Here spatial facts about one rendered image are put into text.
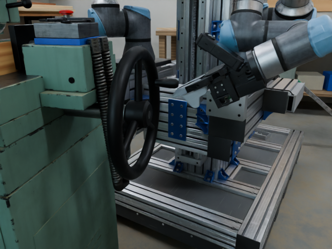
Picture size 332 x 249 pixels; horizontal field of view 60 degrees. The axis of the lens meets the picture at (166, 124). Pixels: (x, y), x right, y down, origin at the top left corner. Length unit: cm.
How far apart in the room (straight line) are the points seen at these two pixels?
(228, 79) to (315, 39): 18
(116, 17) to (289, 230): 130
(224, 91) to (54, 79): 36
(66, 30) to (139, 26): 72
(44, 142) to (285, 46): 53
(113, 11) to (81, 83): 71
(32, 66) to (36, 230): 34
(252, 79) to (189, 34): 68
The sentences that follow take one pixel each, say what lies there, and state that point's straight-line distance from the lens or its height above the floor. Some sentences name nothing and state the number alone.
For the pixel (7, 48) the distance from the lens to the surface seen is 69.
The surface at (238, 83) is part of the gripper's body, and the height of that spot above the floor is 87.
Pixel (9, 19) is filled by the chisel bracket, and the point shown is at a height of 101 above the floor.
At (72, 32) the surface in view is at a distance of 60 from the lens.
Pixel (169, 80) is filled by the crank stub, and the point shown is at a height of 87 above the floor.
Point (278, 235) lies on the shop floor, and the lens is 161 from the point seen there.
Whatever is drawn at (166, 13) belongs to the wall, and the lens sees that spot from 398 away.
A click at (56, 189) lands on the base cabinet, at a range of 72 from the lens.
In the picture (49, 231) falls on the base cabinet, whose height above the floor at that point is 56.
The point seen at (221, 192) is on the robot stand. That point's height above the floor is 21.
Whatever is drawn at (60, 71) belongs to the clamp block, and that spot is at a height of 91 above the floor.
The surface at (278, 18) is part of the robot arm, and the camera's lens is 107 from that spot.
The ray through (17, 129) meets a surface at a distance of 59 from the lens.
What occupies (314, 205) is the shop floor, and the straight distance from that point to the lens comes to 190.
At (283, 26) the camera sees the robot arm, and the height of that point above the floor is 99.
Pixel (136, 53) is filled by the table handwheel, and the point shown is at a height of 95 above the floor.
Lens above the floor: 101
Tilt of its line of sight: 21 degrees down
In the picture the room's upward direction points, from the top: straight up
